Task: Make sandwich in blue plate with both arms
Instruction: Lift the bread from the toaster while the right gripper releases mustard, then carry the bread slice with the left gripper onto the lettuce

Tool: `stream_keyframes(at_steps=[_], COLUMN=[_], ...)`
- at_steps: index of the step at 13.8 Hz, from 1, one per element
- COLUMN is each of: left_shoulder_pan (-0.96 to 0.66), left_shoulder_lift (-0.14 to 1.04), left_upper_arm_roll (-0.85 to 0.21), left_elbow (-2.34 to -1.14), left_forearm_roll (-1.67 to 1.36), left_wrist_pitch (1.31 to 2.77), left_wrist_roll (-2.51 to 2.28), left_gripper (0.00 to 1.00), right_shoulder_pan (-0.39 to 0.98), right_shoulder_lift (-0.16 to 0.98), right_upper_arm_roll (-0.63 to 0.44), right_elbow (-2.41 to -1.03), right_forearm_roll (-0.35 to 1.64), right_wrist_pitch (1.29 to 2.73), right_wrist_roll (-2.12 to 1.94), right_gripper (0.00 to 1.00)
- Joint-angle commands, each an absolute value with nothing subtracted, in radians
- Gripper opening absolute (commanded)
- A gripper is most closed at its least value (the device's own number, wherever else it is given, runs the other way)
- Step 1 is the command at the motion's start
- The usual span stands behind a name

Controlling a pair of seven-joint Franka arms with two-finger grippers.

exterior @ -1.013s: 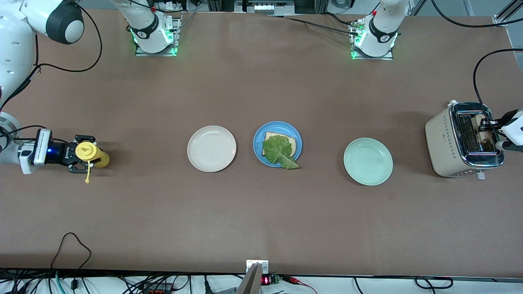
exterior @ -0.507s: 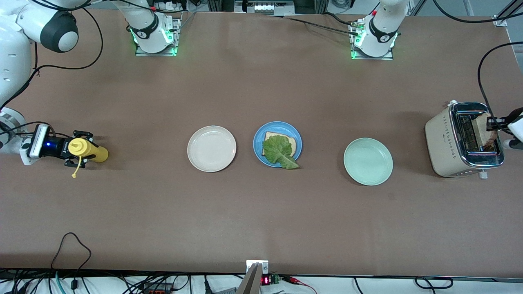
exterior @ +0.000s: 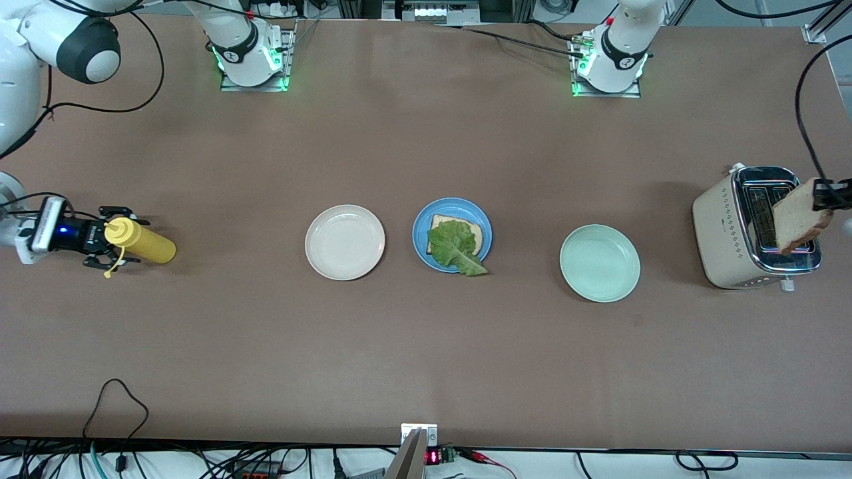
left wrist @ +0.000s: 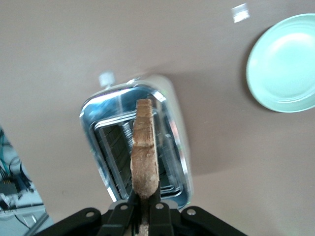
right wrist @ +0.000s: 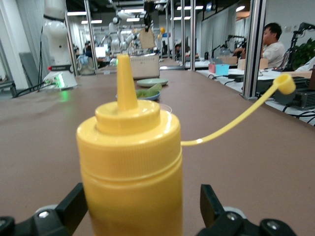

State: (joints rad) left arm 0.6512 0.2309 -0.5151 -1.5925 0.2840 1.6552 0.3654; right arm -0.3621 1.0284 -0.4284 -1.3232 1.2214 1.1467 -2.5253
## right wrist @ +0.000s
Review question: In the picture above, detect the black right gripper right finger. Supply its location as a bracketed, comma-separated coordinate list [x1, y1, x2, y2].
[199, 184, 225, 228]

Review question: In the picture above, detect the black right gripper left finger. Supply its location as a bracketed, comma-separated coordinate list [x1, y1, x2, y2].
[55, 182, 88, 235]

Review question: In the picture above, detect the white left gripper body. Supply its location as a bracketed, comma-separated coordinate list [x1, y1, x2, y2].
[143, 1, 155, 25]

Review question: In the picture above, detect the green lettuce leaf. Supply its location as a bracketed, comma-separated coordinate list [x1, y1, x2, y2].
[136, 83, 163, 98]

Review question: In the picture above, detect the yellow squeeze bottle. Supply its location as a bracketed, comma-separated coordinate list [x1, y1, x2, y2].
[76, 54, 297, 236]

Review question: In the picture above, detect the light green round plate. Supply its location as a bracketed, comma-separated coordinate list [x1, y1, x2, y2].
[136, 78, 169, 89]

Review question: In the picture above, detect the blue round plate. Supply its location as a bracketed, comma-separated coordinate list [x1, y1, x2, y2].
[115, 90, 161, 101]

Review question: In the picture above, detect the beige round plate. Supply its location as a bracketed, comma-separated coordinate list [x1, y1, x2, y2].
[157, 103, 173, 114]

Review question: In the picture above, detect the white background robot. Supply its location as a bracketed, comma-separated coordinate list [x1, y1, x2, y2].
[108, 16, 138, 54]

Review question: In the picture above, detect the beige chrome toaster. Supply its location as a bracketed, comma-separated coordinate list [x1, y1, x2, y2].
[129, 54, 161, 80]

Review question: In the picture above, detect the light blue container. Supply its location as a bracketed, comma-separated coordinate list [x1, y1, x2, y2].
[215, 63, 230, 76]

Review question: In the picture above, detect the cardboard box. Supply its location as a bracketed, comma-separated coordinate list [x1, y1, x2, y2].
[237, 58, 269, 71]

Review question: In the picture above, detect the seated person beige shirt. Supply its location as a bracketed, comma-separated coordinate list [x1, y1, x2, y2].
[261, 22, 286, 69]

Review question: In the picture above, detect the black power supply brick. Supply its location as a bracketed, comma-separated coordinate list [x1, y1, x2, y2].
[270, 88, 315, 109]

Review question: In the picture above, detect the green potted plant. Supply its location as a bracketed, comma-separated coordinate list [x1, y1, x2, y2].
[292, 37, 315, 70]

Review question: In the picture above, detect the aluminium frame profile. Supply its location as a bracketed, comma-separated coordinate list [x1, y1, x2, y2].
[83, 0, 98, 75]
[181, 0, 198, 71]

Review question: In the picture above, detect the aluminium camera post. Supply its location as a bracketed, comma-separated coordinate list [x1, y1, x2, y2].
[242, 0, 262, 100]

